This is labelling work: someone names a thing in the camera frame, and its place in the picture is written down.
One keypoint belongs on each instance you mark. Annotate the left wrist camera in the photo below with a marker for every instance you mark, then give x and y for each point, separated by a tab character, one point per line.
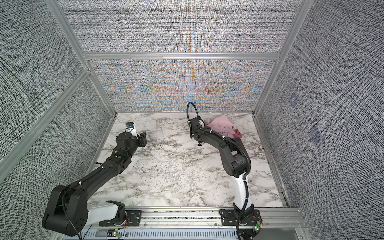
130	128

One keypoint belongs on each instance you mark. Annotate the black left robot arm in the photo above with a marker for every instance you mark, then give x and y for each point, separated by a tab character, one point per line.
67	210

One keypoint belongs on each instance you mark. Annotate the aluminium corner post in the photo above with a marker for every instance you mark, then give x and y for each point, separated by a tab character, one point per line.
61	19
288	43

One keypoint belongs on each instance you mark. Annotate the dark pink cloth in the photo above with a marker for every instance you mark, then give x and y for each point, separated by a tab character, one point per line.
237	134

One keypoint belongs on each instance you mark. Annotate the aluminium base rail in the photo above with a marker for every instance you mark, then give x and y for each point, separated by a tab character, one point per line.
195	223

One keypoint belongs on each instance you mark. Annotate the aluminium left wall bar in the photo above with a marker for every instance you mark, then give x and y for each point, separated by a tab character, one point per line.
17	153

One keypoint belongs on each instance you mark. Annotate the aluminium corner post left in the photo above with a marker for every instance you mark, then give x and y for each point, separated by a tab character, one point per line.
61	19

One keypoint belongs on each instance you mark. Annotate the aluminium horizontal back bar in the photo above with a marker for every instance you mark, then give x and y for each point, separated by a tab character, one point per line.
180	56

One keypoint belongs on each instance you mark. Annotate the light pink cloth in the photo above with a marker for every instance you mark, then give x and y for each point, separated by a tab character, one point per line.
222	125

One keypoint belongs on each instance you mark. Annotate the aluminium corner post right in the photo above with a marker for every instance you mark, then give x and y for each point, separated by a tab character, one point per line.
288	43

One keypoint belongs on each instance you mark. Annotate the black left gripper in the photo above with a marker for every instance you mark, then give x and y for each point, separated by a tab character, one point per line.
142	139

